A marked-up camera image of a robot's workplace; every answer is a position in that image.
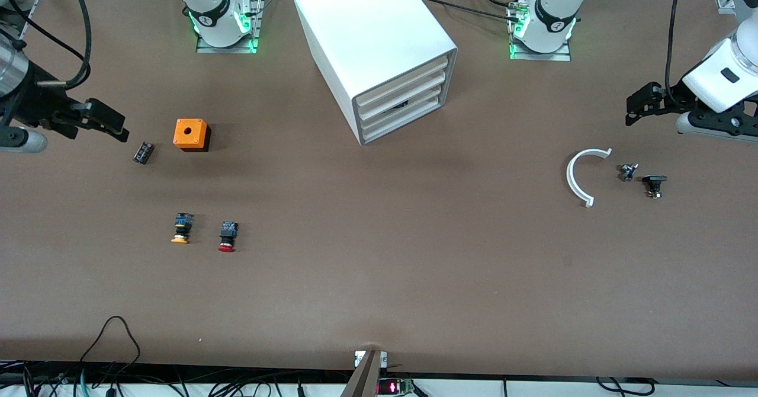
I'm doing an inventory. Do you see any red push button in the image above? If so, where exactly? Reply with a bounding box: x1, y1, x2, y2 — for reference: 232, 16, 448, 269
217, 221, 239, 253

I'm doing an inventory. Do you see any white drawer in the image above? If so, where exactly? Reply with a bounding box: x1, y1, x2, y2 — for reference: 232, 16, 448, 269
359, 68, 449, 123
357, 55, 452, 111
362, 95, 444, 143
361, 82, 447, 134

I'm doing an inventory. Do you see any orange button box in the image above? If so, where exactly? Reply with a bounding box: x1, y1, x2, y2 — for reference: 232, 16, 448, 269
173, 118, 211, 153

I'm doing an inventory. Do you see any yellow push button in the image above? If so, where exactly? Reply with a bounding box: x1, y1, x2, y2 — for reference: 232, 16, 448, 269
171, 212, 195, 245

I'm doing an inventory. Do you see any white drawer cabinet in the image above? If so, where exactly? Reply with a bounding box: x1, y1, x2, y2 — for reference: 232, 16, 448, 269
292, 0, 460, 147

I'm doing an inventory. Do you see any red lit circuit board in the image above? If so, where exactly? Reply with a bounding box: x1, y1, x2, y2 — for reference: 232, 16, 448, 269
377, 378, 415, 396

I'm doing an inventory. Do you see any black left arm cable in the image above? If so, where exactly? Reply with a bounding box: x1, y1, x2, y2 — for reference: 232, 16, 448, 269
664, 0, 689, 98

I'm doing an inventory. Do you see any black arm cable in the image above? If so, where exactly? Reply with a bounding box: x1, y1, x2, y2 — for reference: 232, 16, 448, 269
0, 0, 93, 89
664, 0, 689, 98

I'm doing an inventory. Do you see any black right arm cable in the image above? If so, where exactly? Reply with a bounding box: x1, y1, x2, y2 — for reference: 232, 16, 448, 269
0, 0, 93, 89

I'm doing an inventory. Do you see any black switch part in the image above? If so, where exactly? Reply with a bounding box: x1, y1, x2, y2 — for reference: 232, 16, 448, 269
643, 175, 668, 200

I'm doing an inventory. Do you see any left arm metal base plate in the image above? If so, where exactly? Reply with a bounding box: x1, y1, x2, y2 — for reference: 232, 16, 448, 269
508, 0, 573, 62

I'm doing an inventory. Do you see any white curved bracket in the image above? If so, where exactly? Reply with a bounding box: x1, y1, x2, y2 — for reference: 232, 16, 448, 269
567, 148, 613, 209

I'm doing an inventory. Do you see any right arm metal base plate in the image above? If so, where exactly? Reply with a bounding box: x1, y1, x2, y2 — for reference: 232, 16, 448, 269
195, 0, 263, 54

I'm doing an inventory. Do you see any black base cable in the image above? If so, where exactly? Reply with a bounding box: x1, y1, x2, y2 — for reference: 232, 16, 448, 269
417, 0, 522, 21

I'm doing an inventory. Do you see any black looped table cable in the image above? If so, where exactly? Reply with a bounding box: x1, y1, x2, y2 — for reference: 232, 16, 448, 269
77, 316, 142, 380

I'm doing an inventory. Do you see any brown camera post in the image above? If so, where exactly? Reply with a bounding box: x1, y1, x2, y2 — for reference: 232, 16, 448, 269
341, 350, 386, 397

